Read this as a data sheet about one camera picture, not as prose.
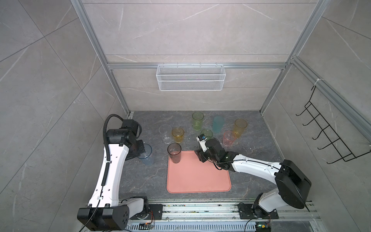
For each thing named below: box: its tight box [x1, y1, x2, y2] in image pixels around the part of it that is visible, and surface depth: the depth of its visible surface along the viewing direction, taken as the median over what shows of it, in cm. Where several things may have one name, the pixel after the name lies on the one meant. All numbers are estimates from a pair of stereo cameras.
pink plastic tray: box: [166, 150, 232, 194], surface depth 85 cm
